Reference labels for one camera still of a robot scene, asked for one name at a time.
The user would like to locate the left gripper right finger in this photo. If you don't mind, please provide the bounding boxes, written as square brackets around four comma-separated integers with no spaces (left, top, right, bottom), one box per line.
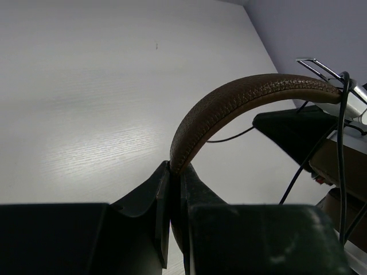
[180,166,350,274]

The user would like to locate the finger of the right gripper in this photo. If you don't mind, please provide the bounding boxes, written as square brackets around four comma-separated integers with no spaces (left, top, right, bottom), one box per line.
[252,105,338,172]

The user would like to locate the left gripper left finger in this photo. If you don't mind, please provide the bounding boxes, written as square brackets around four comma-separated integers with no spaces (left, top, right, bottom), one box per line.
[1,161,170,274]

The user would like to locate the brown silver headphones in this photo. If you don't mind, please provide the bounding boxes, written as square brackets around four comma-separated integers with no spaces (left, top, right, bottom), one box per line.
[169,58,367,275]

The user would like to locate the black headphone cable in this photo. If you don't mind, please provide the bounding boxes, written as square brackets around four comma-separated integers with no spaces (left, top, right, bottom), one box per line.
[208,71,367,247]

